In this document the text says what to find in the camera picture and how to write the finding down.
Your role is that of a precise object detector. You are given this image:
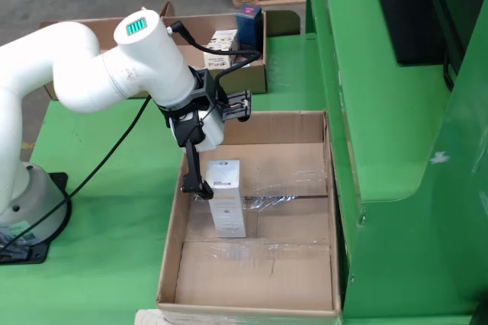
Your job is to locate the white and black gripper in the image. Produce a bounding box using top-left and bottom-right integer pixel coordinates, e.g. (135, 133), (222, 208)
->
(158, 101), (226, 200)

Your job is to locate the tall white carton box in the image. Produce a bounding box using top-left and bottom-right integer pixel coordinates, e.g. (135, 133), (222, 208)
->
(205, 159), (248, 239)

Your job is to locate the open cardboard tray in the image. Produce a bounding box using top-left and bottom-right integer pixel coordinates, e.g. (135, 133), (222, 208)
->
(162, 10), (301, 95)
(40, 1), (175, 101)

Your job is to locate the large open cardboard box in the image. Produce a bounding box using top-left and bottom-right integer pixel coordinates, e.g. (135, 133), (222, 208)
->
(156, 110), (343, 325)

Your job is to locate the dark blue carton box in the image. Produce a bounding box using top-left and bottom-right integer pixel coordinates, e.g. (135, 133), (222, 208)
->
(235, 4), (264, 61)

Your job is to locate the white cow print carton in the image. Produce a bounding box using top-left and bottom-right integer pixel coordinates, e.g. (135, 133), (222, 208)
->
(202, 29), (240, 71)

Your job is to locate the white paper sheet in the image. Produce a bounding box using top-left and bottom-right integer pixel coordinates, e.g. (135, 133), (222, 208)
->
(133, 308), (169, 325)

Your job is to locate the black rectangular panel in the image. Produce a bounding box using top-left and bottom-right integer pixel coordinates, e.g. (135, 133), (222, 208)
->
(368, 0), (464, 66)

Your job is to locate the long thin black cable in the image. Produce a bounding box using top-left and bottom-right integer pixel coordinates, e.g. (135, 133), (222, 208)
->
(0, 95), (153, 257)

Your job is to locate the short thick black cable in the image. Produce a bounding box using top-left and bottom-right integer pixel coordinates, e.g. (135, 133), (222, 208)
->
(166, 21), (263, 92)

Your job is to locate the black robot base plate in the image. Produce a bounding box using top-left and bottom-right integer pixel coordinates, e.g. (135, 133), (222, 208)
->
(0, 172), (72, 265)

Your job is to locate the green metal machine frame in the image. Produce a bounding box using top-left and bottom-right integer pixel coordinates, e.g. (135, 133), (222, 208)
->
(304, 0), (488, 325)

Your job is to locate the thin black machine cable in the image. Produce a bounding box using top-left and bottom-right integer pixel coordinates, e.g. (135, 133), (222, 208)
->
(441, 50), (458, 92)

